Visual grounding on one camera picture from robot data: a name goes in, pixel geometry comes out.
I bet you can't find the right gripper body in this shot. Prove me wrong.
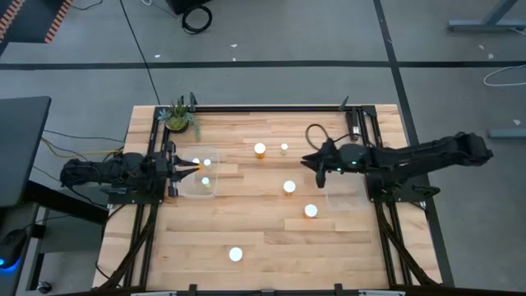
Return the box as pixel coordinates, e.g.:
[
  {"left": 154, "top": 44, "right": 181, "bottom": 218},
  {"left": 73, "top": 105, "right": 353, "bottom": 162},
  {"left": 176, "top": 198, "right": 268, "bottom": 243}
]
[{"left": 322, "top": 139, "right": 371, "bottom": 173}]

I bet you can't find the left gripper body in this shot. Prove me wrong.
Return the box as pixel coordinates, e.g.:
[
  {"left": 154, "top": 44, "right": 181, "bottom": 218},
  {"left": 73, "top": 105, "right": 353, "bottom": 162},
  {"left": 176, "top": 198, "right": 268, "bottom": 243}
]
[{"left": 155, "top": 141, "right": 178, "bottom": 197}]

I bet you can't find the clear plastic bin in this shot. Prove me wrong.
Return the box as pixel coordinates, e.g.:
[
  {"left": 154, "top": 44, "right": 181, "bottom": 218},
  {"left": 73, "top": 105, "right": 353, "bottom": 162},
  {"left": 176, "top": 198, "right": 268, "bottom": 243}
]
[
  {"left": 176, "top": 146, "right": 221, "bottom": 200},
  {"left": 325, "top": 172, "right": 370, "bottom": 212}
]

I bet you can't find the green succulent in pot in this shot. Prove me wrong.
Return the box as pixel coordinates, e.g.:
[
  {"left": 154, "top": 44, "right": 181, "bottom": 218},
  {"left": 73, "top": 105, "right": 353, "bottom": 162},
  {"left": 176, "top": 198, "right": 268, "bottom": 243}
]
[{"left": 158, "top": 97, "right": 202, "bottom": 141}]

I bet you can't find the black desk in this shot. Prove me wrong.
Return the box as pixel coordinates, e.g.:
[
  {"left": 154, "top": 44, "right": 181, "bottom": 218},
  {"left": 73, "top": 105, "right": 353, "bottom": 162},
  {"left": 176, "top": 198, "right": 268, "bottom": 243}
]
[{"left": 0, "top": 96, "right": 53, "bottom": 207}]

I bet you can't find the grey floor foot bar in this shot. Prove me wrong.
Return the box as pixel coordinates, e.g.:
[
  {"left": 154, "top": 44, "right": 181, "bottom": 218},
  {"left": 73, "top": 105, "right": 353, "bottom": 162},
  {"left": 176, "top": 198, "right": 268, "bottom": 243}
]
[{"left": 488, "top": 128, "right": 526, "bottom": 139}]

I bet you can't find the device with blue light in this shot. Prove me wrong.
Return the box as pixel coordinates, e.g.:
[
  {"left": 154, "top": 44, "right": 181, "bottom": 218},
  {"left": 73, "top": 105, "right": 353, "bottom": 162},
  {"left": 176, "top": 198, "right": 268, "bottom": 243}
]
[{"left": 0, "top": 228, "right": 29, "bottom": 269}]

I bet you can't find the orange black striped mat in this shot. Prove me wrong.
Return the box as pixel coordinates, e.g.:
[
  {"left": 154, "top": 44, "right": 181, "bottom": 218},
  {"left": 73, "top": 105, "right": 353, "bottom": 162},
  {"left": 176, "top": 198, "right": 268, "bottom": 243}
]
[{"left": 0, "top": 0, "right": 74, "bottom": 44}]

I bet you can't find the grey table leg base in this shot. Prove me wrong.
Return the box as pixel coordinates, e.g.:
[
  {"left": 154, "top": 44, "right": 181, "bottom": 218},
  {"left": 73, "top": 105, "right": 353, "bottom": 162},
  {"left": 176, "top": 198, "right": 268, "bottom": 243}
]
[{"left": 446, "top": 0, "right": 526, "bottom": 33}]

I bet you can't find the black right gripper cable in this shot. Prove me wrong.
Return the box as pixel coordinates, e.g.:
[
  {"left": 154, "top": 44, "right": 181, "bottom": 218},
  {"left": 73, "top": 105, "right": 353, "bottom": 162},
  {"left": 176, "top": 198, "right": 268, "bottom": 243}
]
[{"left": 305, "top": 123, "right": 350, "bottom": 151}]

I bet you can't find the black camera mount on frame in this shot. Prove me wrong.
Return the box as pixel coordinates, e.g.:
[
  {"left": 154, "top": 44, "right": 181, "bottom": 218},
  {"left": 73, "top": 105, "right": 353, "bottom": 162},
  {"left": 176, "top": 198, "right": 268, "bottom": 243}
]
[{"left": 347, "top": 109, "right": 362, "bottom": 141}]

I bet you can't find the black aluminium table frame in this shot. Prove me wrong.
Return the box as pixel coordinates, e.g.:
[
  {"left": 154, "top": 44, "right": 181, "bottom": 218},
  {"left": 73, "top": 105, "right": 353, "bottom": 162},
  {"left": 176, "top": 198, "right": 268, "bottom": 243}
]
[{"left": 92, "top": 93, "right": 443, "bottom": 296}]

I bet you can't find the yellow cable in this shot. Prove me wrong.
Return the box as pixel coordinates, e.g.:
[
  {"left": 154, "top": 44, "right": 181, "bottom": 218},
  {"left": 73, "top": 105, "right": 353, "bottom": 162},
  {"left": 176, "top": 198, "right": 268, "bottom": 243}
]
[{"left": 39, "top": 137, "right": 125, "bottom": 160}]

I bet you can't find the long black floor cable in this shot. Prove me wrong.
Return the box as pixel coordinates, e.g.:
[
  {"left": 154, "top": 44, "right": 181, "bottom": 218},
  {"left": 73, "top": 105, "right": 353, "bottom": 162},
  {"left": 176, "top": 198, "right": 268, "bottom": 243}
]
[{"left": 118, "top": 0, "right": 162, "bottom": 106}]

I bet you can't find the coiled black floor cable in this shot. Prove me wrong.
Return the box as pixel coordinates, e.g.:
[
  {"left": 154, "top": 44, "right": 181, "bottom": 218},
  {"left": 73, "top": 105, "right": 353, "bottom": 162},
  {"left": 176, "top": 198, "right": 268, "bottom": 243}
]
[{"left": 182, "top": 4, "right": 214, "bottom": 35}]

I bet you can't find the white floor cable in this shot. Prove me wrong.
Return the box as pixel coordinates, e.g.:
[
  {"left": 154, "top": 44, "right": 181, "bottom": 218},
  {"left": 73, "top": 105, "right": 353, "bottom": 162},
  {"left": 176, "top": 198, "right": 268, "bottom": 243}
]
[{"left": 482, "top": 63, "right": 526, "bottom": 88}]

